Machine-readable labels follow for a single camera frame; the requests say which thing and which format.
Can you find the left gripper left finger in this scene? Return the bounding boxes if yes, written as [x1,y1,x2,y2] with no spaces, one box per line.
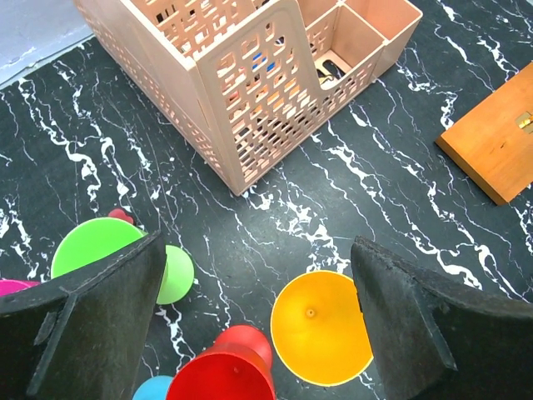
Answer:
[1,232,167,399]

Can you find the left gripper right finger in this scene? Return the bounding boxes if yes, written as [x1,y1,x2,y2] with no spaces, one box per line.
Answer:
[351,236,532,399]

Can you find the magenta plastic wine glass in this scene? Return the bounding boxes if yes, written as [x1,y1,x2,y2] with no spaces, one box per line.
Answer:
[0,279,40,297]

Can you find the blue plastic wine glass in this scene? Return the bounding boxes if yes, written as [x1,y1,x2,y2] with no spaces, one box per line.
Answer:
[132,375,172,400]

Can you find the green plastic wine glass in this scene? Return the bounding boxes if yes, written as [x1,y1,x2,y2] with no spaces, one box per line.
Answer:
[50,217,195,305]

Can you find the orange yellow wine glass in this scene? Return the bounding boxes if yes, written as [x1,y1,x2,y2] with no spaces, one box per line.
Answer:
[270,270,373,387]

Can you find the red plastic wine glass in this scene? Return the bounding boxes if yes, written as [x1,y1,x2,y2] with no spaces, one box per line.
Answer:
[166,325,276,400]

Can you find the small red object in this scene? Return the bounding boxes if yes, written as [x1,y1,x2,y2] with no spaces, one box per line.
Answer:
[108,208,135,225]

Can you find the peach plastic file organizer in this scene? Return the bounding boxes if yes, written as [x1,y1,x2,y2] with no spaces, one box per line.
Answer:
[76,0,423,195]

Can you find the gold wire wooden glass rack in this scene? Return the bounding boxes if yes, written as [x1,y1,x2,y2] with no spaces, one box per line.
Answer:
[436,64,532,205]

